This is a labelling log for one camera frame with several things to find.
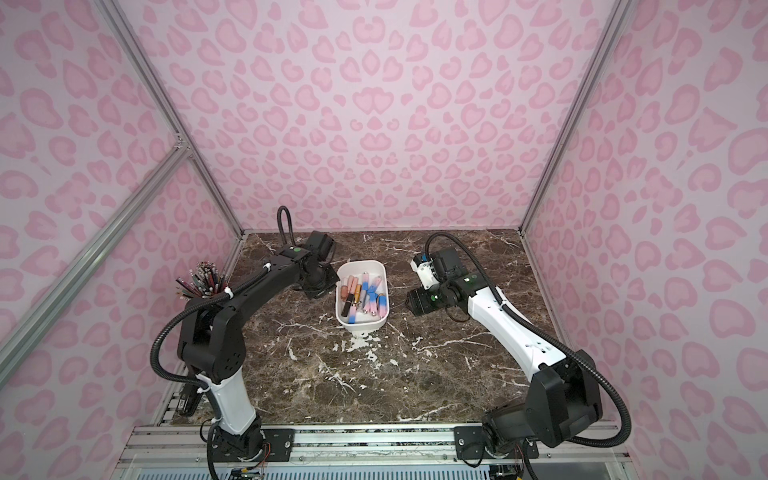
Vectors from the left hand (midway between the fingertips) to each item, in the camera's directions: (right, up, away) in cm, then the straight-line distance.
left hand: (338, 285), depth 92 cm
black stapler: (-36, -28, -14) cm, 48 cm away
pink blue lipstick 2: (+7, 0, +11) cm, 14 cm away
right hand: (+24, -3, -9) cm, 26 cm away
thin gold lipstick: (+5, -4, +8) cm, 11 cm away
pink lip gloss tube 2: (+3, -1, +11) cm, 12 cm away
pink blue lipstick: (+4, -10, +3) cm, 11 cm away
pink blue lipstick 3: (+11, -6, +3) cm, 13 cm away
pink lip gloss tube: (+1, -3, +7) cm, 8 cm away
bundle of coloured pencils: (-38, +2, -5) cm, 38 cm away
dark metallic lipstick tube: (+2, -7, +4) cm, 8 cm away
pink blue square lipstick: (+13, -7, +4) cm, 15 cm away
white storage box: (+3, +4, +15) cm, 16 cm away
